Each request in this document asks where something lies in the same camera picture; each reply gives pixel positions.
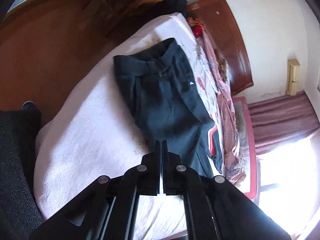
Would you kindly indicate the white floral bed sheet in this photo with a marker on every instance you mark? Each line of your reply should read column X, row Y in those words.
column 93, row 134

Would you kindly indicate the pink dotted quilt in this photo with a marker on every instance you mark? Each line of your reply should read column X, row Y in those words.
column 216, row 95

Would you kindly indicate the pink bed guard rail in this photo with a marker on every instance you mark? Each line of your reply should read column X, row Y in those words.
column 247, row 153

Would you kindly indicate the black clothes pile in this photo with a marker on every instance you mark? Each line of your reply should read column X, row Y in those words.
column 167, row 7

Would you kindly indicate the wooden headboard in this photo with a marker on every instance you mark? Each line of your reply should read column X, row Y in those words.
column 226, row 40

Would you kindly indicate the operator's dark trouser leg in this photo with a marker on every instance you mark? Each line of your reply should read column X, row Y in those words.
column 19, row 212

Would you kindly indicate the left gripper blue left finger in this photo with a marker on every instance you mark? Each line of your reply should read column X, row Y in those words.
column 144, row 179

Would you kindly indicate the beige air conditioner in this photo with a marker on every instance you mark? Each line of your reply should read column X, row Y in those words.
column 293, row 66

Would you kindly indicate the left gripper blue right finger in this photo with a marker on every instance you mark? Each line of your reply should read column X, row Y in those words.
column 177, row 178

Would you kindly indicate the black Anta sweatpants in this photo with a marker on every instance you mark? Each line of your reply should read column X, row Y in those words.
column 158, row 86

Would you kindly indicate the window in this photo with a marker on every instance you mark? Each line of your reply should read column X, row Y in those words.
column 288, row 186

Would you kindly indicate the wooden chair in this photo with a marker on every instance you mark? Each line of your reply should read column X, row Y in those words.
column 108, row 14

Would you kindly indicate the mauve curtain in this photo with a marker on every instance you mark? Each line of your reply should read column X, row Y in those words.
column 282, row 120

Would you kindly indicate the red pillow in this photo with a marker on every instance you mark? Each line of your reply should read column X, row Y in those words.
column 197, row 31

